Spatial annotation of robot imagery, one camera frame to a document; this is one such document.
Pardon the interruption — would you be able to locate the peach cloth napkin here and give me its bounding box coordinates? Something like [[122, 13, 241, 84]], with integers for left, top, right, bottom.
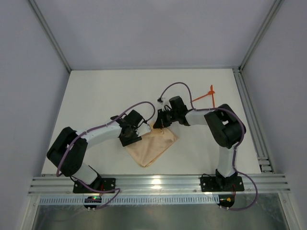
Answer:
[[125, 124, 178, 168]]

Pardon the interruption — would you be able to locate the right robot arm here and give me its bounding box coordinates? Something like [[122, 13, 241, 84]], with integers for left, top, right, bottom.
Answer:
[[153, 96, 246, 191]]

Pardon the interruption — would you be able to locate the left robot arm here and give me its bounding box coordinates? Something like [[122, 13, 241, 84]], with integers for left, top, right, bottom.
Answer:
[[47, 110, 151, 192]]

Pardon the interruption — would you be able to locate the orange plastic fork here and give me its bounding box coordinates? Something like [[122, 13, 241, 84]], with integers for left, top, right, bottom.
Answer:
[[192, 90, 215, 102]]

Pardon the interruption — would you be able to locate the orange plastic knife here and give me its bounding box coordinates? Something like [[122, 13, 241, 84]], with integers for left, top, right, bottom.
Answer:
[[210, 85, 215, 108]]

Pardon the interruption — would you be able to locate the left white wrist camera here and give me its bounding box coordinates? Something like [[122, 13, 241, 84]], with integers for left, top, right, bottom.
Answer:
[[136, 122, 151, 136]]

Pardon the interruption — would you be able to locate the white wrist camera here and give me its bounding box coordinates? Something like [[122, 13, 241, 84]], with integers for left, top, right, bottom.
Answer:
[[157, 97, 168, 110], [136, 122, 151, 136]]

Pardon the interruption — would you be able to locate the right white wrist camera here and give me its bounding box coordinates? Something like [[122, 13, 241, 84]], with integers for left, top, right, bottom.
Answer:
[[157, 97, 168, 110]]

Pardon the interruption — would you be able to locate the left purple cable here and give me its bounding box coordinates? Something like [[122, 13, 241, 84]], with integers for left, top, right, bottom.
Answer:
[[55, 101, 155, 213]]

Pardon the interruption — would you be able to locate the purple cable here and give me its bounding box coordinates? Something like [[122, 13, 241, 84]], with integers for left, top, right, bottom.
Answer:
[[55, 101, 155, 213], [157, 82, 259, 212]]

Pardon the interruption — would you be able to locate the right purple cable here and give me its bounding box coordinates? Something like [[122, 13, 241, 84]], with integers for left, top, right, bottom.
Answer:
[[157, 82, 259, 212]]

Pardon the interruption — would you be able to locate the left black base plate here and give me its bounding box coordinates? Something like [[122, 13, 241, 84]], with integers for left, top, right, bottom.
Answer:
[[73, 178, 116, 194]]

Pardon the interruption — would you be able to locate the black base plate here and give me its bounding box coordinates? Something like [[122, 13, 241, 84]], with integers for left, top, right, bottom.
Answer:
[[200, 173, 245, 192], [73, 178, 116, 194]]

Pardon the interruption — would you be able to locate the perforated cable tray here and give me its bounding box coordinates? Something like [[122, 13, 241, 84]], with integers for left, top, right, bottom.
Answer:
[[39, 194, 219, 206]]

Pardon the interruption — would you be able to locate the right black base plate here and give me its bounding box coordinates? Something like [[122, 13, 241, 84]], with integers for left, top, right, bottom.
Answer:
[[200, 173, 245, 192]]

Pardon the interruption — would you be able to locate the right side aluminium rail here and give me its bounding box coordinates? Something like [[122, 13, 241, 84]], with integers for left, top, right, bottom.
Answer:
[[233, 67, 275, 174]]

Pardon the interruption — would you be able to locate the aluminium rail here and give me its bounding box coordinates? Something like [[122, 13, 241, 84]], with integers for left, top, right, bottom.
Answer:
[[233, 67, 275, 174], [28, 173, 291, 196]]

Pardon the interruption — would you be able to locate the aluminium front rail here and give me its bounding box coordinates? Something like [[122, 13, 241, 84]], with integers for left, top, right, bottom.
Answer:
[[28, 173, 291, 196]]

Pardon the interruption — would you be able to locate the right frame post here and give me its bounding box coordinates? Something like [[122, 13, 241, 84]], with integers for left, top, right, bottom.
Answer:
[[238, 0, 284, 72]]

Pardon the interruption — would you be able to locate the frame post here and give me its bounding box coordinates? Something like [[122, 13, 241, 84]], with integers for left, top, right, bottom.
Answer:
[[238, 0, 284, 72], [27, 0, 72, 73]]

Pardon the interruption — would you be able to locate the left frame post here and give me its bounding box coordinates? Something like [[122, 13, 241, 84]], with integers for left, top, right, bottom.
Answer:
[[27, 0, 72, 73]]

